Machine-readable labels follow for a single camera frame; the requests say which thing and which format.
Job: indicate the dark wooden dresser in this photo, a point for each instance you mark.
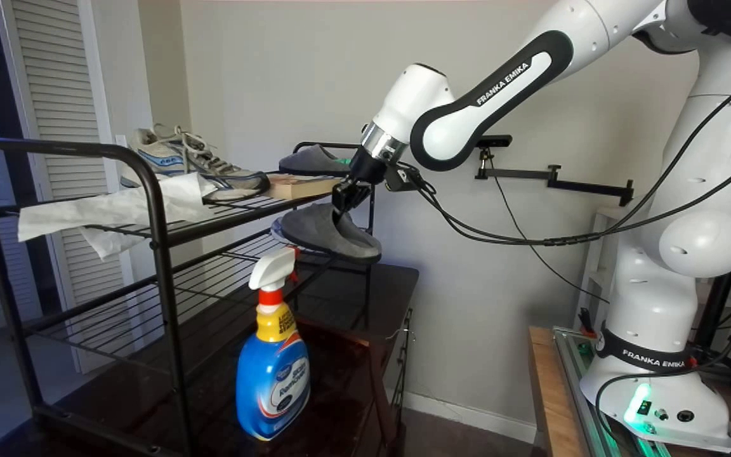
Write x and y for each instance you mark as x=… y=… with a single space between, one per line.
x=349 y=381

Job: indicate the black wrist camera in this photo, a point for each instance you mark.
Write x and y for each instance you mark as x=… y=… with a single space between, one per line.
x=404 y=176

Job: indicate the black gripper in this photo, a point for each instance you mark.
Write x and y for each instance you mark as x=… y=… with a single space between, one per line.
x=365 y=174

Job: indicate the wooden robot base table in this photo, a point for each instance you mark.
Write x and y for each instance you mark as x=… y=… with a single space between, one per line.
x=550 y=397

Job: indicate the blue spray cleaner bottle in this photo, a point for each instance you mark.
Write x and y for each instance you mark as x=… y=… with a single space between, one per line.
x=271 y=381

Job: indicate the white paper towel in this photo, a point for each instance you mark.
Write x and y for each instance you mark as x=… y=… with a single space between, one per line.
x=86 y=212

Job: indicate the flat wooden block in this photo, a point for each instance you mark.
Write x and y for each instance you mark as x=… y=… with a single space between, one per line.
x=302 y=185

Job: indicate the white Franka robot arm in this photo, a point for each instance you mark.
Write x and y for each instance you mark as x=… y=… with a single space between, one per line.
x=685 y=230

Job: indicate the grey and white sneaker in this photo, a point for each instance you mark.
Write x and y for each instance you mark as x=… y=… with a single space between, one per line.
x=157 y=155
x=214 y=166

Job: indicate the white louvered closet door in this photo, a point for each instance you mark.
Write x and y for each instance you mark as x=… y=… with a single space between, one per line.
x=50 y=76

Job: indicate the dark grey house shoe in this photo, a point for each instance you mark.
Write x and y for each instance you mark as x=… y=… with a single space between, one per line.
x=316 y=160
x=330 y=235

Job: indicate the black metal shoe rack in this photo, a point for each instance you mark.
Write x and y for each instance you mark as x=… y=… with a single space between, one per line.
x=157 y=218

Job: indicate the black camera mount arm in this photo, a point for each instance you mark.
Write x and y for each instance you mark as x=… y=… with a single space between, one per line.
x=550 y=179

